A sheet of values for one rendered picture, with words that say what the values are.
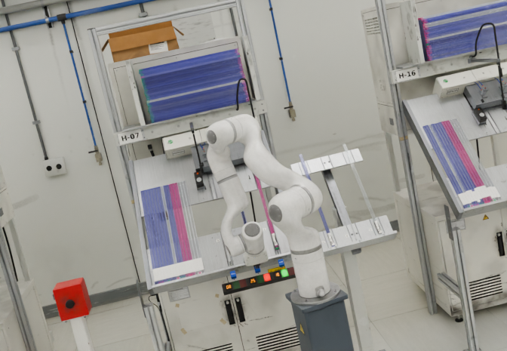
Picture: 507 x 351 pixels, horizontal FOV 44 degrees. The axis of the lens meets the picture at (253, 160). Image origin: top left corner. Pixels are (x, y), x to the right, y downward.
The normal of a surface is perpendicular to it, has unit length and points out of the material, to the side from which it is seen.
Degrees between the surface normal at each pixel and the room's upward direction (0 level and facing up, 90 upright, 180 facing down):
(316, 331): 90
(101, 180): 90
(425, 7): 90
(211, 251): 46
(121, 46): 80
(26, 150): 90
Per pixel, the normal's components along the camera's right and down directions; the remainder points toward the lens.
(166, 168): -0.06, -0.56
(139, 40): 0.12, -0.02
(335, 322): 0.30, 0.11
